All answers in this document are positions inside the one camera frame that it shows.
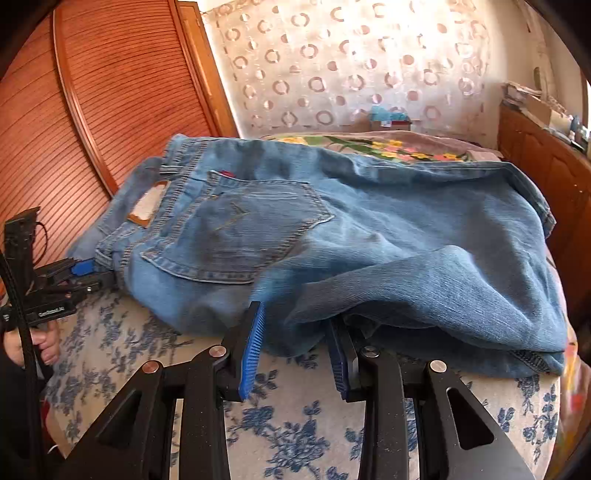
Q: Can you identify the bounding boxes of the blue denim pants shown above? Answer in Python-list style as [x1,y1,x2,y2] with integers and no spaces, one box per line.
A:
[69,134,568,377]

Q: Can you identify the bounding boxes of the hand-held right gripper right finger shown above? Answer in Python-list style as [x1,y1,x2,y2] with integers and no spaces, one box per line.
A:
[327,318,536,480]

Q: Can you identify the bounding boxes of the circle patterned sheer curtain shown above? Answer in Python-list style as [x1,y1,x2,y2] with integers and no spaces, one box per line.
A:
[203,0,497,139]

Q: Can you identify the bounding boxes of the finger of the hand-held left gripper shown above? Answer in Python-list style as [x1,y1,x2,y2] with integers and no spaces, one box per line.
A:
[39,258,95,282]
[60,272,116,301]

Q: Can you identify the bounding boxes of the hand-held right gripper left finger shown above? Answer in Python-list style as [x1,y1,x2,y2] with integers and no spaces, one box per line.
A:
[58,300,267,480]

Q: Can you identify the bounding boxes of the cardboard box with blue items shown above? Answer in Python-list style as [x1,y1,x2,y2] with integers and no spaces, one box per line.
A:
[369,115,411,134]

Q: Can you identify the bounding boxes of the person's left hand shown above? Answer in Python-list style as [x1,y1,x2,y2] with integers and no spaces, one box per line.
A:
[2,318,61,365]

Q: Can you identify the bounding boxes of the white window curtain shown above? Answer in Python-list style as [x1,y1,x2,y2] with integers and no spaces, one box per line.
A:
[524,0,561,97]

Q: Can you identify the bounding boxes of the wooden louvred wardrobe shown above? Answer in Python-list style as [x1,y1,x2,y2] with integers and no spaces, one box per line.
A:
[0,0,241,296]

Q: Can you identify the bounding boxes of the black braided cable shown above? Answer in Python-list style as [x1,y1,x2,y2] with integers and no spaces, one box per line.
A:
[0,251,51,480]

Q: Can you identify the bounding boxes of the long wooden cabinet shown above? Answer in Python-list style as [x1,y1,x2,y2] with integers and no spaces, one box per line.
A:
[496,102,591,278]

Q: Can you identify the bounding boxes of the stack of papers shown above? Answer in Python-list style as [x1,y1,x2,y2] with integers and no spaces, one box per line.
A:
[501,80,541,100]

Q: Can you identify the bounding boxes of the colourful floral blanket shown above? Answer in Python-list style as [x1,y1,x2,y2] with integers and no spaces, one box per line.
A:
[261,131,591,467]

